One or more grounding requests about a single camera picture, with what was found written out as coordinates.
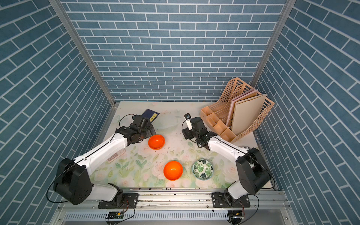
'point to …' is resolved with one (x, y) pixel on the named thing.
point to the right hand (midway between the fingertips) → (189, 127)
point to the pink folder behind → (250, 93)
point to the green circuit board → (116, 214)
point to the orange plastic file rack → (214, 117)
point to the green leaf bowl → (202, 169)
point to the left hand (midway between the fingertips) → (152, 132)
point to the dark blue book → (151, 115)
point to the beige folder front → (245, 111)
